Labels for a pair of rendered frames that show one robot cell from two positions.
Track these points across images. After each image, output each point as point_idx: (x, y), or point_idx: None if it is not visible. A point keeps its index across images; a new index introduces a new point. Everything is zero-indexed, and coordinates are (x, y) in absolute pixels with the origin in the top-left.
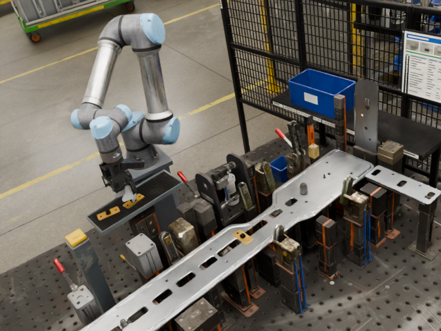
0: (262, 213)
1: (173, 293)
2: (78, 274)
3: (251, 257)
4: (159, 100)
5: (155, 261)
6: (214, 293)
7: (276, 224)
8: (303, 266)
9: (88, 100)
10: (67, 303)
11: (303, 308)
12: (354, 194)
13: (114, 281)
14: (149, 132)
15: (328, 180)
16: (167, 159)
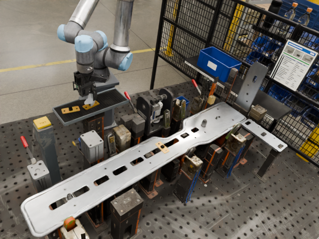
0: (175, 133)
1: (110, 179)
2: (32, 143)
3: (166, 163)
4: (124, 37)
5: (99, 152)
6: (136, 182)
7: (185, 143)
8: None
9: (75, 20)
10: (22, 163)
11: (187, 199)
12: (237, 135)
13: (59, 154)
14: (110, 58)
15: (219, 121)
16: (116, 80)
